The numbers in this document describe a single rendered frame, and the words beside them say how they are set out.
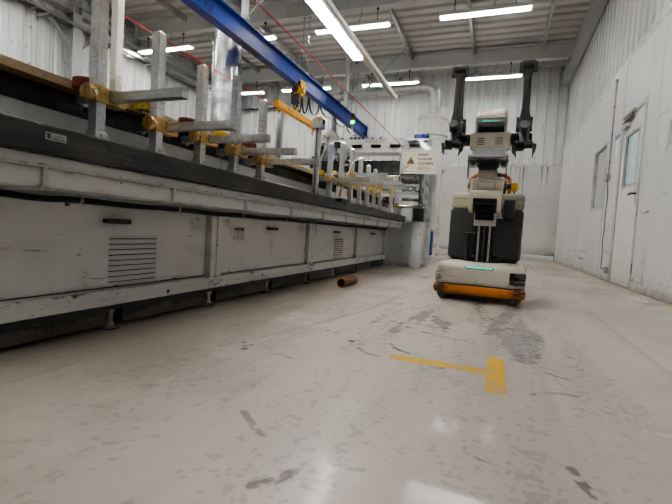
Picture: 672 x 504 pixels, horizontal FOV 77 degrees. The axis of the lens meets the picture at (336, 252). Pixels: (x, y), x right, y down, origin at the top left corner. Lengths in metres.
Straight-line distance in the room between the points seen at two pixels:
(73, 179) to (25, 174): 0.14
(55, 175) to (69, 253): 0.41
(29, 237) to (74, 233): 0.16
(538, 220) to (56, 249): 11.34
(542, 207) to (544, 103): 2.65
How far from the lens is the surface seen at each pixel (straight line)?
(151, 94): 1.50
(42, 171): 1.49
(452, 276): 3.19
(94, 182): 1.59
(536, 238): 12.15
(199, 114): 1.97
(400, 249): 6.06
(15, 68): 1.66
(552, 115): 12.59
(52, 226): 1.78
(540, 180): 12.25
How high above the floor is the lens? 0.46
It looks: 3 degrees down
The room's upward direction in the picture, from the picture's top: 4 degrees clockwise
